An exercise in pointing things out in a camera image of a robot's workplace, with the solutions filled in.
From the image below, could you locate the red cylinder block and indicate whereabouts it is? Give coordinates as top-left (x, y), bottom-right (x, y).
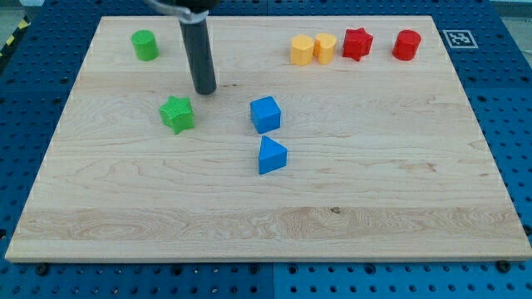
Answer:
top-left (392, 29), bottom-right (421, 61)

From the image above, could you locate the light wooden board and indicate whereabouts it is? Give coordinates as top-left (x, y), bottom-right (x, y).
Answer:
top-left (5, 16), bottom-right (531, 263)

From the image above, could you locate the blue triangle block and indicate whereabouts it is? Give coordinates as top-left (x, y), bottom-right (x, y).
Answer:
top-left (258, 135), bottom-right (288, 174)

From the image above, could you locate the blue cube block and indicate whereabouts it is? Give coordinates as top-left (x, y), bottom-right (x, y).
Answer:
top-left (250, 96), bottom-right (281, 134)

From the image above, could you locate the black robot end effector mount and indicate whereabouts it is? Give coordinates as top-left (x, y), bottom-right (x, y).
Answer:
top-left (161, 0), bottom-right (220, 15)

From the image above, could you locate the green star block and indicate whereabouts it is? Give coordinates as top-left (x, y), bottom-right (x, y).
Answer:
top-left (159, 96), bottom-right (195, 135)

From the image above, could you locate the red star block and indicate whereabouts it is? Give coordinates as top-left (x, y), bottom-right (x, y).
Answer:
top-left (342, 27), bottom-right (373, 61)

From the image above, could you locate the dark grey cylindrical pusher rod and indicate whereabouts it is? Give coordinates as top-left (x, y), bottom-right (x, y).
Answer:
top-left (180, 19), bottom-right (217, 95)

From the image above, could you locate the green cylinder block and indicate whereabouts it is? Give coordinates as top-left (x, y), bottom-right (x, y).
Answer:
top-left (131, 30), bottom-right (159, 61)

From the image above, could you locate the grey cable at effector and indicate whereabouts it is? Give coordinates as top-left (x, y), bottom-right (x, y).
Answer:
top-left (143, 0), bottom-right (209, 23)

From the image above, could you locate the yellow hexagon block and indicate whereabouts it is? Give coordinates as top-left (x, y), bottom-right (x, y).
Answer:
top-left (290, 34), bottom-right (314, 66)

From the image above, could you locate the white fiducial marker tag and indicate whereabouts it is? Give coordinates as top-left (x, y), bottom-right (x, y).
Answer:
top-left (443, 29), bottom-right (478, 49)

